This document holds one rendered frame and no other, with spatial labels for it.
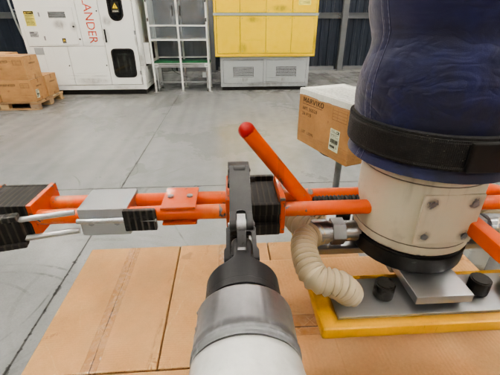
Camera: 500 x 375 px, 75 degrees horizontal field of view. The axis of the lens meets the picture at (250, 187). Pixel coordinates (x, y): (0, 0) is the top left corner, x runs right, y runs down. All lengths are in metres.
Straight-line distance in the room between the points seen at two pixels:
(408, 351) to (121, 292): 1.02
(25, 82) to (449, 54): 6.94
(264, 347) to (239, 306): 0.04
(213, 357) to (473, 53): 0.37
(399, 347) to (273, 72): 7.37
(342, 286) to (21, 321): 2.02
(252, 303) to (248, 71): 7.56
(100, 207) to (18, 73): 6.67
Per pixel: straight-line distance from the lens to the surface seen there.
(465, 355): 0.75
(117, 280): 1.45
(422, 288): 0.52
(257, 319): 0.27
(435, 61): 0.41
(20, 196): 0.57
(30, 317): 2.30
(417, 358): 0.71
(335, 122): 2.22
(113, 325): 1.29
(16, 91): 7.22
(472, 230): 0.52
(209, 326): 0.28
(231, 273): 0.32
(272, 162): 0.46
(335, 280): 0.46
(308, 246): 0.48
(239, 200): 0.35
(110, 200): 0.51
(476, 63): 0.41
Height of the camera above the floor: 1.48
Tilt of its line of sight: 28 degrees down
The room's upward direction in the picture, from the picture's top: straight up
